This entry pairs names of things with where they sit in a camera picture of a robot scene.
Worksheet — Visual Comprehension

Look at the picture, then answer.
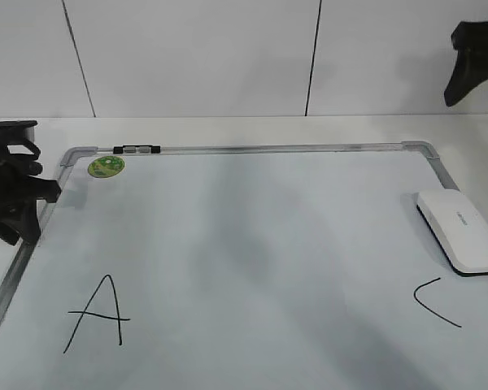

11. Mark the white whiteboard eraser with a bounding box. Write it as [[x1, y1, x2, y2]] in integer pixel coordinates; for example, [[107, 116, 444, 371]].
[[416, 189, 488, 276]]

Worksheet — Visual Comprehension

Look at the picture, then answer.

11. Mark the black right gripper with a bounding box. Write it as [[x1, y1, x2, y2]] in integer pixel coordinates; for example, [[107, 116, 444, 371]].
[[443, 21, 488, 107]]

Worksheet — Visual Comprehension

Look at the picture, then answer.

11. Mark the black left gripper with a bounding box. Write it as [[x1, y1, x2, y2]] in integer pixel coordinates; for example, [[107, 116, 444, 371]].
[[0, 136, 61, 245]]

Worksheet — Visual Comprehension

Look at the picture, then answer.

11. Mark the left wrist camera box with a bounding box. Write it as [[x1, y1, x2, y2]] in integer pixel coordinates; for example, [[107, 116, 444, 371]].
[[0, 120, 38, 142]]

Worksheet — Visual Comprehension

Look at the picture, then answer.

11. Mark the round green magnet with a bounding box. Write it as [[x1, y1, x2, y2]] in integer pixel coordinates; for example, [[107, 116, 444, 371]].
[[87, 155, 125, 179]]

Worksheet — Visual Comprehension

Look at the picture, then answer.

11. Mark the white aluminium-framed whiteboard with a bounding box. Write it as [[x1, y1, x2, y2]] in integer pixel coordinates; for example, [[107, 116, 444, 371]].
[[0, 141, 488, 389]]

